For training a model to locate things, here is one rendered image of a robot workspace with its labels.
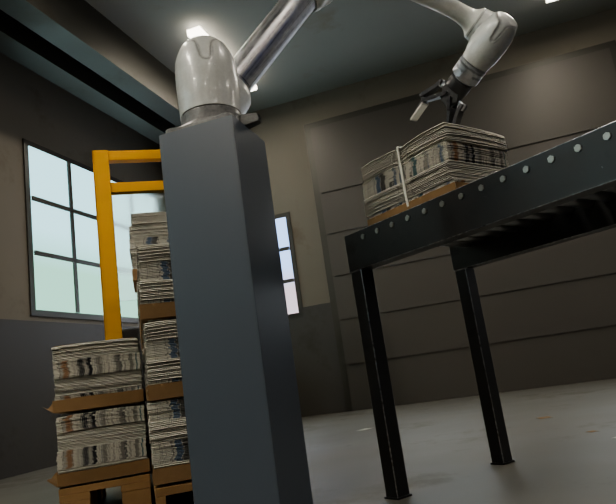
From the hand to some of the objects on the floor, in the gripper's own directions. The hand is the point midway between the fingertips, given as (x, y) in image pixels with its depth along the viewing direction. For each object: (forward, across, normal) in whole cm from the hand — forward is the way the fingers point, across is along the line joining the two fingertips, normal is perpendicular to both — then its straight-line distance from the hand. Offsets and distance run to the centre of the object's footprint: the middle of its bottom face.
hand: (425, 130), depth 195 cm
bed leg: (+67, +90, +30) cm, 116 cm away
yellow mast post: (+242, +1, -34) cm, 244 cm away
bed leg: (+67, +90, -20) cm, 114 cm away
